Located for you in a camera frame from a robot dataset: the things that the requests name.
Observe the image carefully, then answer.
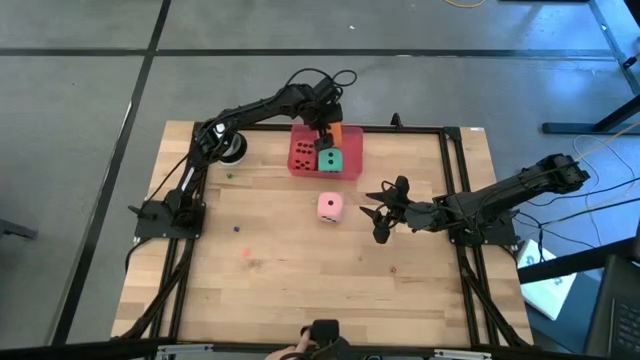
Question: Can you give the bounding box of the black aluminium table frame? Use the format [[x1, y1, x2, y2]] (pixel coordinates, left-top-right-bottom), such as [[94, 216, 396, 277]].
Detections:
[[112, 110, 536, 360]]

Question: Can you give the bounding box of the large green foam die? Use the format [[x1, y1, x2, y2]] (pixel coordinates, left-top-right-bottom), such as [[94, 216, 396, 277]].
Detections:
[[317, 148, 344, 174]]

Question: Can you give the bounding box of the black leader arm handle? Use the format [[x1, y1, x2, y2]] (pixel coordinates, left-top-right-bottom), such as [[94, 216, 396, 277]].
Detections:
[[299, 319, 356, 360]]

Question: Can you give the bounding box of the grey chair leg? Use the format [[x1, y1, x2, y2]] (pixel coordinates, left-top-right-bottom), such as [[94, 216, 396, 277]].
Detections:
[[0, 218, 39, 240]]

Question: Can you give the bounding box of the black desk foot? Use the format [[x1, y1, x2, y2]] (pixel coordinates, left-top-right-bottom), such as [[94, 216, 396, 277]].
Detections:
[[542, 92, 640, 135]]

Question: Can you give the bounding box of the black laptop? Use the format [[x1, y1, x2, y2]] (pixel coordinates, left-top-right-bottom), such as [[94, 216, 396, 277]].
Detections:
[[584, 254, 640, 359]]

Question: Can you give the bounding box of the pink translucent plastic bin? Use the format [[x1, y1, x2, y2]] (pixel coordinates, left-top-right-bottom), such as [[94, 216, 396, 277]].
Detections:
[[287, 123, 365, 181]]

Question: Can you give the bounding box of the black desk beam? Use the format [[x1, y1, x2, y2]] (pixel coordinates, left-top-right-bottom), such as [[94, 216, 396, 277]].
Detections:
[[517, 234, 634, 284]]

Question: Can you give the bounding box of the large red foam die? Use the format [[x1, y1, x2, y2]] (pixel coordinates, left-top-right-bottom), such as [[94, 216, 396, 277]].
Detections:
[[291, 140, 318, 172]]

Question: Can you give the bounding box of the grey desk leg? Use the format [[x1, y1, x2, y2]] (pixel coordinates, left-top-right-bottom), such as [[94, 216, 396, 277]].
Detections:
[[587, 0, 640, 96]]

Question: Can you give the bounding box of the large pink foam die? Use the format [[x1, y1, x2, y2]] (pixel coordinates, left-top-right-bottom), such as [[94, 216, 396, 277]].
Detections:
[[316, 192, 345, 224]]

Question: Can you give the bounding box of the white printed box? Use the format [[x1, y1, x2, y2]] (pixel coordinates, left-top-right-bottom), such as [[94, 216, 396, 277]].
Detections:
[[517, 238, 579, 321]]

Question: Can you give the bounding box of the person's hand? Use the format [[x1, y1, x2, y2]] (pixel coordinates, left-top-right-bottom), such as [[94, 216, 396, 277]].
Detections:
[[264, 329, 314, 360]]

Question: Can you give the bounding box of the silver metal bracket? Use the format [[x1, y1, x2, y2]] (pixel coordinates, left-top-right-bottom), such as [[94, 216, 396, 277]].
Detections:
[[433, 348, 494, 360], [157, 343, 214, 357]]

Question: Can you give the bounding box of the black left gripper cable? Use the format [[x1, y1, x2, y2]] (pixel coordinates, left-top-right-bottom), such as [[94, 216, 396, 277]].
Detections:
[[284, 68, 359, 101]]

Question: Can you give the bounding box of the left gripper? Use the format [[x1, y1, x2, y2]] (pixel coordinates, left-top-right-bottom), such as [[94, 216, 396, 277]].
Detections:
[[297, 77, 346, 151]]

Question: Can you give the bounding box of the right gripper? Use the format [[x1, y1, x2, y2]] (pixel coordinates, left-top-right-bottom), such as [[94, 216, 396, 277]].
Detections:
[[358, 175, 442, 245]]

